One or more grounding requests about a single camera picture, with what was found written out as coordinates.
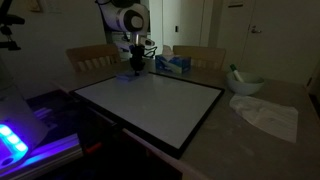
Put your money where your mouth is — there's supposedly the white paper sheet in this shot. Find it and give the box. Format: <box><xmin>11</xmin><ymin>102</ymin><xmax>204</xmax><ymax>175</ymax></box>
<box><xmin>229</xmin><ymin>94</ymin><xmax>299</xmax><ymax>143</ymax></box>

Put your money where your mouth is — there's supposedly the wooden chair with slatted back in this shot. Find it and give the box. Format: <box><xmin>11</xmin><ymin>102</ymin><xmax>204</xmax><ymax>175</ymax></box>
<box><xmin>66</xmin><ymin>44</ymin><xmax>121</xmax><ymax>72</ymax></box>

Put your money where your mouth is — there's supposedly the wooden chair near tissue box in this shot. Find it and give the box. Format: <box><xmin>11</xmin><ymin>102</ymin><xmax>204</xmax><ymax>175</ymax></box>
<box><xmin>173</xmin><ymin>45</ymin><xmax>226</xmax><ymax>70</ymax></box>

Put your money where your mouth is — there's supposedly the white board with black frame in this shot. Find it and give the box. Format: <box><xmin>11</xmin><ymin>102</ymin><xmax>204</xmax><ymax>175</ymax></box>
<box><xmin>71</xmin><ymin>73</ymin><xmax>224</xmax><ymax>159</ymax></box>

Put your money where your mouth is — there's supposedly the green capped marker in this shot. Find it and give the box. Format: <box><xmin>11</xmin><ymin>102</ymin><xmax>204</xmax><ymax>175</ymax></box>
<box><xmin>230</xmin><ymin>64</ymin><xmax>244</xmax><ymax>82</ymax></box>

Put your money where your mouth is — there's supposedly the robot base with blue lights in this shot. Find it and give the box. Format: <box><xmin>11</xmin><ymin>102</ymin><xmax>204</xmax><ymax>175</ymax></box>
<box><xmin>0</xmin><ymin>56</ymin><xmax>84</xmax><ymax>180</ymax></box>

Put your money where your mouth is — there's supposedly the white bowl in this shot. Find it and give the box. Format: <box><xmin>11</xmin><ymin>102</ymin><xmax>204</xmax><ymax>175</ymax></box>
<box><xmin>226</xmin><ymin>72</ymin><xmax>264</xmax><ymax>95</ymax></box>

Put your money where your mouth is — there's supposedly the silver door handle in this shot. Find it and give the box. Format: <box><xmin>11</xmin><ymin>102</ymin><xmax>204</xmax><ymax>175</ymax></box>
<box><xmin>251</xmin><ymin>26</ymin><xmax>262</xmax><ymax>34</ymax></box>

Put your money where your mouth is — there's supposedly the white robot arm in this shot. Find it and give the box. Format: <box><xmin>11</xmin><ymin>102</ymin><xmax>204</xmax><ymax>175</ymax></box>
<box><xmin>95</xmin><ymin>0</ymin><xmax>149</xmax><ymax>76</ymax></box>

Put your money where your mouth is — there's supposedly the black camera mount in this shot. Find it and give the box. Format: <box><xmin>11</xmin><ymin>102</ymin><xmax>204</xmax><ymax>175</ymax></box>
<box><xmin>0</xmin><ymin>0</ymin><xmax>25</xmax><ymax>51</ymax></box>

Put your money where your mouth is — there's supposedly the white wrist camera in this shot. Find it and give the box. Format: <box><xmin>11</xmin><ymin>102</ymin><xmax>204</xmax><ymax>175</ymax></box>
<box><xmin>139</xmin><ymin>37</ymin><xmax>155</xmax><ymax>46</ymax></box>

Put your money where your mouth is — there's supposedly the blue cloth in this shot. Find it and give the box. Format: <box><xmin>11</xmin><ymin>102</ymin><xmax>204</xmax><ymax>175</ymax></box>
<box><xmin>116</xmin><ymin>72</ymin><xmax>146</xmax><ymax>81</ymax></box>

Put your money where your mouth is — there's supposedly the blue tissue box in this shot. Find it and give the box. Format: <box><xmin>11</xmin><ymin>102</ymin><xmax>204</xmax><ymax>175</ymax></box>
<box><xmin>155</xmin><ymin>45</ymin><xmax>191</xmax><ymax>74</ymax></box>

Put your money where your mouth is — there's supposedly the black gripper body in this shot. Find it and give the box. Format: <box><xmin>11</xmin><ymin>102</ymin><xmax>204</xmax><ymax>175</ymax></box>
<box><xmin>130</xmin><ymin>45</ymin><xmax>145</xmax><ymax>70</ymax></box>

